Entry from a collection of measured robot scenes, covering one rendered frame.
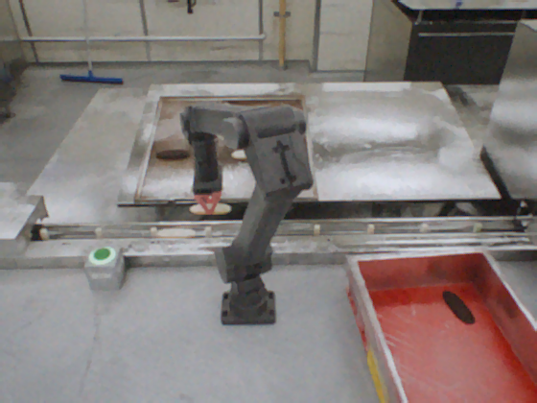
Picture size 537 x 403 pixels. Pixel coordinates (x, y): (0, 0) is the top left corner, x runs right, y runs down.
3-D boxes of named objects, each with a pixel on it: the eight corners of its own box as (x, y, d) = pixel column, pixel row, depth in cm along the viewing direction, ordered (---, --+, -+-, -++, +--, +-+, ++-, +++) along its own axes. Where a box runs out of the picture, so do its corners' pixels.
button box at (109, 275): (90, 301, 112) (80, 267, 106) (99, 277, 119) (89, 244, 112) (125, 300, 112) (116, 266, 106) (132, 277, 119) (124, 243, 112)
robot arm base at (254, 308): (221, 325, 102) (276, 324, 102) (218, 298, 97) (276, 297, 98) (222, 296, 109) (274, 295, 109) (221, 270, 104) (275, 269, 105)
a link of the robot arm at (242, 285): (238, 300, 99) (261, 293, 101) (236, 265, 93) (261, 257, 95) (223, 272, 106) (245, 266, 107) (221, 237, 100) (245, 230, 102)
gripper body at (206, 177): (192, 194, 110) (189, 167, 105) (197, 171, 118) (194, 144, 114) (220, 194, 110) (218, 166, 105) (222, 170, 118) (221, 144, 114)
